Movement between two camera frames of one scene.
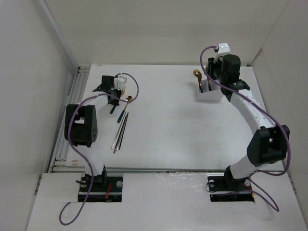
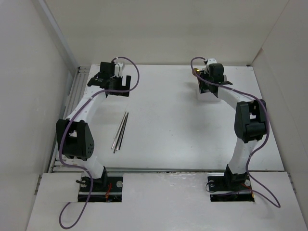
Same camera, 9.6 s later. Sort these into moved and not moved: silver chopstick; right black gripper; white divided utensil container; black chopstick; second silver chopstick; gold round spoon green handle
Moved: right black gripper; gold round spoon green handle
Not moved: black chopstick; white divided utensil container; second silver chopstick; silver chopstick
